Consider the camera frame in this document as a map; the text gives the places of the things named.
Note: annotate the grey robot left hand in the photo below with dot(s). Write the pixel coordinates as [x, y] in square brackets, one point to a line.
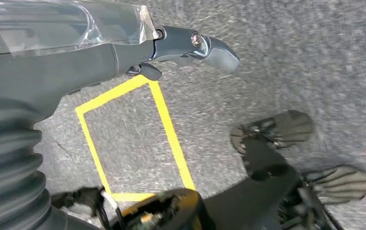
[59, 70]

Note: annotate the yellow floor tape square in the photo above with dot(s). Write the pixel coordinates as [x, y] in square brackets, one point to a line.
[168, 127]

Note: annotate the black robot hip housing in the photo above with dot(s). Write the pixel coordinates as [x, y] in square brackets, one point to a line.
[176, 209]

